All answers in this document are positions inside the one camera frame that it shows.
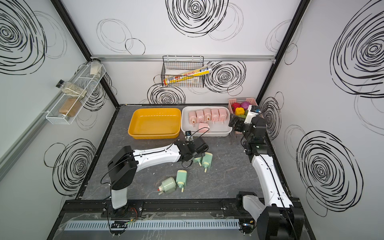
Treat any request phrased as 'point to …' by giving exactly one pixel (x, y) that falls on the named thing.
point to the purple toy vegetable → (245, 104)
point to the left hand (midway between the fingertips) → (197, 151)
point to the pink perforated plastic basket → (251, 101)
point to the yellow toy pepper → (239, 111)
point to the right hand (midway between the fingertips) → (240, 116)
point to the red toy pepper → (234, 105)
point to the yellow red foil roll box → (176, 78)
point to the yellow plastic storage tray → (151, 123)
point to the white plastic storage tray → (217, 129)
